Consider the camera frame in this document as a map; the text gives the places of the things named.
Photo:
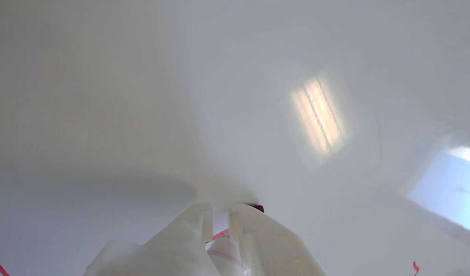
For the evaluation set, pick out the large whiteboard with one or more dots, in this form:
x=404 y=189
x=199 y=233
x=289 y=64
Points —
x=142 y=96

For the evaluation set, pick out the white red whiteboard marker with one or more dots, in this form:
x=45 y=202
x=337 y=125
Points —
x=225 y=255

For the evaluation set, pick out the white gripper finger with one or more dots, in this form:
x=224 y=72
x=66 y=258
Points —
x=173 y=249
x=269 y=249

